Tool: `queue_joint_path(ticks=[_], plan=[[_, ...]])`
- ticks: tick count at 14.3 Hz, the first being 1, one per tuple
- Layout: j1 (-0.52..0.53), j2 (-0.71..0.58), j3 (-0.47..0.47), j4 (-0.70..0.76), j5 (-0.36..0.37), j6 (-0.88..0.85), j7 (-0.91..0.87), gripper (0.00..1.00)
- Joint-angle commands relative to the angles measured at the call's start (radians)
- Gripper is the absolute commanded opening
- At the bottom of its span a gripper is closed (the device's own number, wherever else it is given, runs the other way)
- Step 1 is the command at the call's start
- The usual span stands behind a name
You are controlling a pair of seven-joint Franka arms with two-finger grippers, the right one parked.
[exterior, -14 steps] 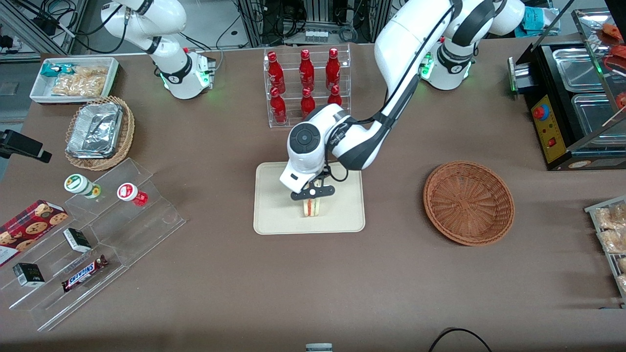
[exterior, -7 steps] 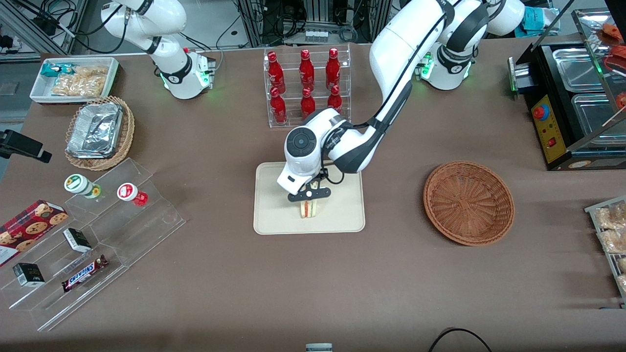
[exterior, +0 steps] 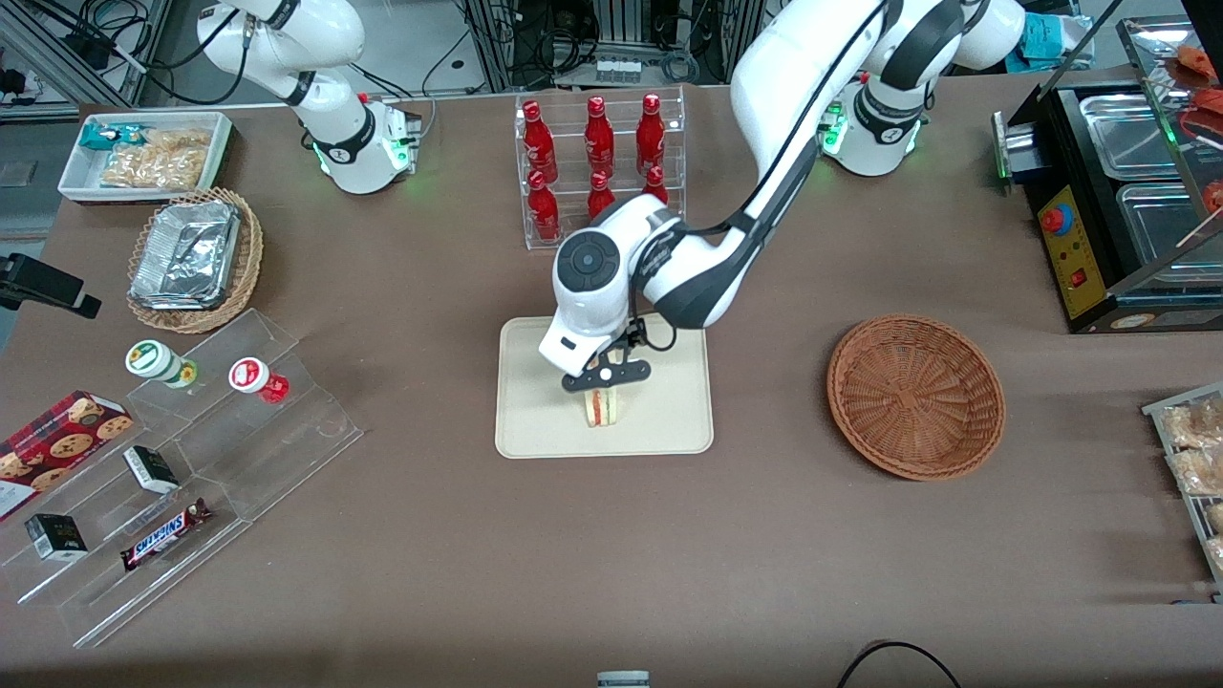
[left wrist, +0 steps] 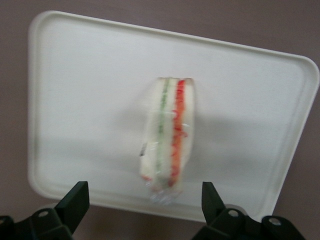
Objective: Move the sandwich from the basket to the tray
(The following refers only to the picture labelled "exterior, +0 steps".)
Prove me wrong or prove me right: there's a teal plastic bag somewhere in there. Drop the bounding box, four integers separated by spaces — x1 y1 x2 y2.
1016 11 1092 74

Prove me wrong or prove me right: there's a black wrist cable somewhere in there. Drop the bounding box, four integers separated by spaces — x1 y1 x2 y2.
626 313 678 356

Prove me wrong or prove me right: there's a red cookie box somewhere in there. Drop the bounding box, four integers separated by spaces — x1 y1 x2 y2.
0 390 136 523

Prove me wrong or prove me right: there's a Snickers chocolate bar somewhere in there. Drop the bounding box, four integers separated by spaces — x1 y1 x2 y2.
119 498 214 573

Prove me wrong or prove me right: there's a light wicker basket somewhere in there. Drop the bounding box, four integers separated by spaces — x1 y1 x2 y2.
125 187 266 335

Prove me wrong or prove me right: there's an aluminium frame structure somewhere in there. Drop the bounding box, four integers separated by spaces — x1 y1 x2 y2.
0 0 175 108

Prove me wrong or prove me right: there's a stack of foil containers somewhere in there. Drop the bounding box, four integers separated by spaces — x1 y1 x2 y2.
128 200 241 312

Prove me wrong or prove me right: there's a black clamp device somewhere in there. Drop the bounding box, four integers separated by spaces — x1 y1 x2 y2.
0 252 103 320

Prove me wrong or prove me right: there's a green lid yogurt cup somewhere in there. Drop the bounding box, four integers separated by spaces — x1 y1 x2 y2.
124 339 200 389

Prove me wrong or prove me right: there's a wire pastry rack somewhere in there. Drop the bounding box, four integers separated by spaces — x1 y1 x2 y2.
1142 382 1223 586

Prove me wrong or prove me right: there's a triangle sandwich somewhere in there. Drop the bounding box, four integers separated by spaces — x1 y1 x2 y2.
585 382 623 429

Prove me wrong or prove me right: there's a black food warmer machine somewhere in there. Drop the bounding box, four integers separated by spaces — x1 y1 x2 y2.
992 14 1223 335

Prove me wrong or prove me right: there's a black floor cable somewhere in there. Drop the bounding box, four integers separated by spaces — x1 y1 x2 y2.
837 639 962 688

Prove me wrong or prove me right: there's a steel food pan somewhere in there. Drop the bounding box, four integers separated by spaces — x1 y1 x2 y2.
1116 182 1223 266
1078 94 1188 180

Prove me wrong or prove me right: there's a round brown wicker basket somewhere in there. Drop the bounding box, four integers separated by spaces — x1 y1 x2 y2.
826 314 1007 482

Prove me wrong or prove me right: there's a teal snack packet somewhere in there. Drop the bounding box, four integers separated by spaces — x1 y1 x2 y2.
79 123 146 152

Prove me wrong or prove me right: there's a clear acrylic bottle rack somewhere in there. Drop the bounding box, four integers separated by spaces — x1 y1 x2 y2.
515 86 688 252

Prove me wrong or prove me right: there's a black arm base cable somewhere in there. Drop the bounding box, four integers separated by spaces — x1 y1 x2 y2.
352 61 442 149

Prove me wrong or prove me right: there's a small black box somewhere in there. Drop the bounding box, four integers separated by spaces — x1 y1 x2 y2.
24 513 90 562
122 445 181 496

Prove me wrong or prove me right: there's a beige plastic tray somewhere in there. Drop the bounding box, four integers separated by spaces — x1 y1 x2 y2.
495 315 716 461

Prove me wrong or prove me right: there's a white rectangular snack bin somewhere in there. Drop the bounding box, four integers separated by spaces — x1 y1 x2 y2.
57 111 235 207

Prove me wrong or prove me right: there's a red lid yogurt cup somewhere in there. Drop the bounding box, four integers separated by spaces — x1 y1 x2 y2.
227 356 291 405

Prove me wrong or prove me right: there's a clear bag of crackers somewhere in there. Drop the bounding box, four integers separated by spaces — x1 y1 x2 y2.
99 128 213 190

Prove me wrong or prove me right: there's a clear acrylic stepped display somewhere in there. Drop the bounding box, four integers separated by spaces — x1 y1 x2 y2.
0 308 365 650

